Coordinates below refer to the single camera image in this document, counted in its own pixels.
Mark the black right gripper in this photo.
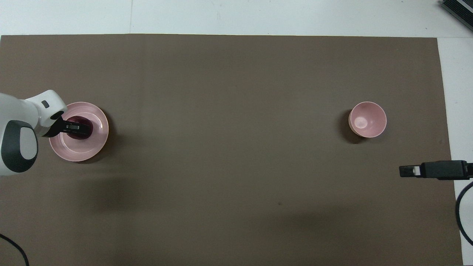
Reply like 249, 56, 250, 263
399, 160, 473, 180

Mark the dark grey ribbed device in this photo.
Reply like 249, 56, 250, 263
440, 0, 473, 32

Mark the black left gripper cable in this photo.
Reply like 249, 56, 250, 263
0, 233, 30, 266

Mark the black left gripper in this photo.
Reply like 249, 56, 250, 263
43, 117, 92, 138

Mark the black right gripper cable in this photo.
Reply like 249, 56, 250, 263
455, 180, 473, 247

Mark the pink plate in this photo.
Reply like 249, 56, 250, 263
49, 102, 110, 162

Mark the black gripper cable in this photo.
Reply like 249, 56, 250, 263
455, 180, 473, 247
0, 233, 30, 266

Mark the dark red apple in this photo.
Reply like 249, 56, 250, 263
66, 115, 93, 140

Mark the pink bowl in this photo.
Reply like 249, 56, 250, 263
348, 101, 387, 139

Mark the brown table mat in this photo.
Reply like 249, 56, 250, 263
0, 34, 464, 266

